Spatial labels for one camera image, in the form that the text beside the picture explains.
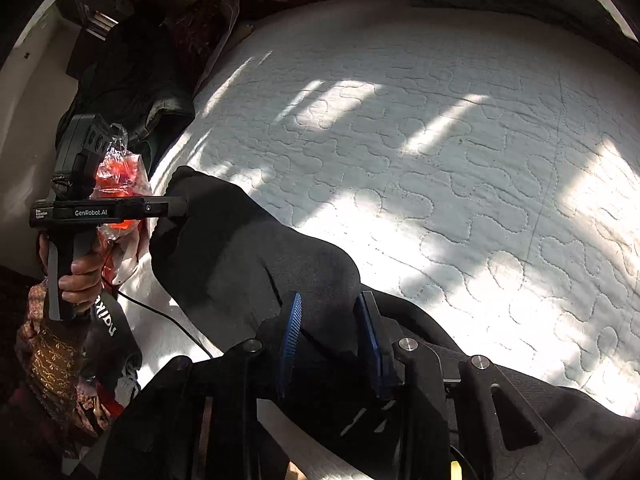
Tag person's left hand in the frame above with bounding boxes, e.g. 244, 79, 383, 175
58, 238, 104, 314

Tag black cable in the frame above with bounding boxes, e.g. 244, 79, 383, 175
102, 244, 215, 360

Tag patterned sleeve forearm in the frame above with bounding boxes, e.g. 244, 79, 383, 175
16, 282, 122, 439

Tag white quilted mattress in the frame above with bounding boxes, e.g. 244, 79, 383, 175
151, 0, 639, 417

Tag red plastic bag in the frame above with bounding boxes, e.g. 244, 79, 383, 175
89, 122, 154, 286

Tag black pants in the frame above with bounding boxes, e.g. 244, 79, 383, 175
98, 166, 639, 479

